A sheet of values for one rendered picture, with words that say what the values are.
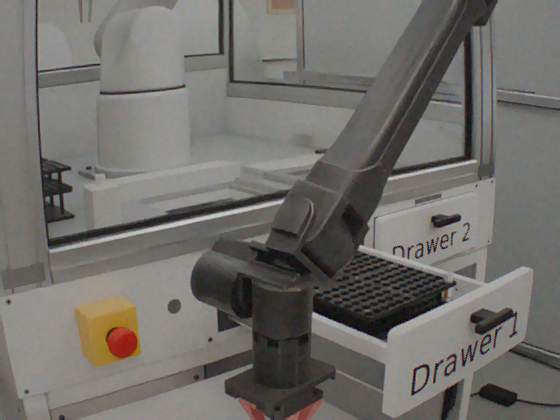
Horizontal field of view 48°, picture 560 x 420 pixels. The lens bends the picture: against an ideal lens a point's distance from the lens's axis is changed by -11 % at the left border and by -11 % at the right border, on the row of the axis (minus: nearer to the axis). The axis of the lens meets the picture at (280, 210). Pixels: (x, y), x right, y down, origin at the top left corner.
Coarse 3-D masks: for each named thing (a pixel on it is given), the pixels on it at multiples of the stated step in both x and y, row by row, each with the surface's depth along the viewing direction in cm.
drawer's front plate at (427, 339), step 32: (480, 288) 81; (512, 288) 84; (416, 320) 73; (448, 320) 76; (512, 320) 86; (416, 352) 73; (448, 352) 77; (384, 384) 73; (416, 384) 74; (448, 384) 79
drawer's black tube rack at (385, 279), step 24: (360, 264) 101; (384, 264) 101; (336, 288) 92; (360, 288) 92; (384, 288) 91; (408, 288) 91; (336, 312) 91; (360, 312) 84; (408, 312) 90; (384, 336) 84
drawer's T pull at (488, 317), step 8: (480, 312) 78; (488, 312) 78; (504, 312) 78; (512, 312) 79; (472, 320) 78; (480, 320) 77; (488, 320) 76; (496, 320) 76; (504, 320) 78; (480, 328) 75; (488, 328) 75
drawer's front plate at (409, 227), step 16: (416, 208) 120; (432, 208) 122; (448, 208) 125; (464, 208) 128; (384, 224) 114; (400, 224) 116; (416, 224) 119; (432, 224) 122; (384, 240) 115; (400, 240) 117; (416, 240) 120; (448, 240) 127; (400, 256) 118; (432, 256) 124; (448, 256) 128
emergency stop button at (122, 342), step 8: (120, 328) 80; (112, 336) 79; (120, 336) 79; (128, 336) 80; (136, 336) 81; (112, 344) 79; (120, 344) 79; (128, 344) 80; (136, 344) 81; (112, 352) 80; (120, 352) 80; (128, 352) 80
